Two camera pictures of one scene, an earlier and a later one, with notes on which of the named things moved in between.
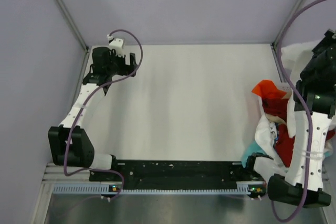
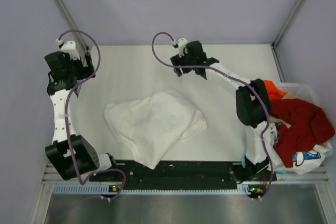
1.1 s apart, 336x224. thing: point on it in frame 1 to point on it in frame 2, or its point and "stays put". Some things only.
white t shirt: [296, 56] to [150, 125]
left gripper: [112, 54] to [85, 71]
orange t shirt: [267, 89] stays put
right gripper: [329, 36] to [176, 59]
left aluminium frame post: [63, 8] stays put
